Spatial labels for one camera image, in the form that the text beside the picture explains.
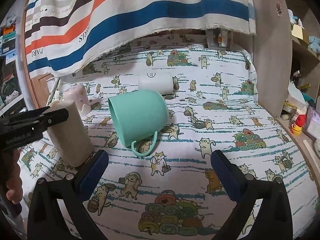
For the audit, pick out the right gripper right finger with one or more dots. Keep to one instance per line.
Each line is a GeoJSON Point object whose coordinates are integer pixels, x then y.
{"type": "Point", "coordinates": [262, 208]}

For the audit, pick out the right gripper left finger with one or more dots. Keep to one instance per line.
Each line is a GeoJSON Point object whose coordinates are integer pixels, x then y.
{"type": "Point", "coordinates": [45, 219]}

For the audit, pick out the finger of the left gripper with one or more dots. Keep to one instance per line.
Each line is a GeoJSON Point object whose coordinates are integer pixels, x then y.
{"type": "Point", "coordinates": [35, 120]}

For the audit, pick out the cream mug with handle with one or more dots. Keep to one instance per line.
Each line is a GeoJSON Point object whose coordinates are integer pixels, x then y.
{"type": "Point", "coordinates": [70, 137]}

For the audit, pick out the white cylindrical mug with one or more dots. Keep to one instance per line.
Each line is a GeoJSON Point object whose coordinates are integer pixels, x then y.
{"type": "Point", "coordinates": [156, 81]}

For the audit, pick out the person's left hand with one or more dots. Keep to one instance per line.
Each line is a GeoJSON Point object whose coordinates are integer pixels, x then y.
{"type": "Point", "coordinates": [12, 174]}

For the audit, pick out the pink speckled mug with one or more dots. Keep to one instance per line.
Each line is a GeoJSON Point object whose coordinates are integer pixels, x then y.
{"type": "Point", "coordinates": [78, 94]}

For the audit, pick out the red yellow duck toy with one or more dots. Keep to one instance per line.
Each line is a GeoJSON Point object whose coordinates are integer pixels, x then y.
{"type": "Point", "coordinates": [297, 125]}

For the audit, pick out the mint green mug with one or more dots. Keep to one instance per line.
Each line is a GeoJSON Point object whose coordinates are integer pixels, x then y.
{"type": "Point", "coordinates": [137, 116]}

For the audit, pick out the striped Paris blanket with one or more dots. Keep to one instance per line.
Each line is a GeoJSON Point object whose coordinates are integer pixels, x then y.
{"type": "Point", "coordinates": [63, 36]}

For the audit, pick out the cat print bed sheet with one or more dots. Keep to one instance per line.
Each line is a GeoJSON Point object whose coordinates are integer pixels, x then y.
{"type": "Point", "coordinates": [174, 193]}

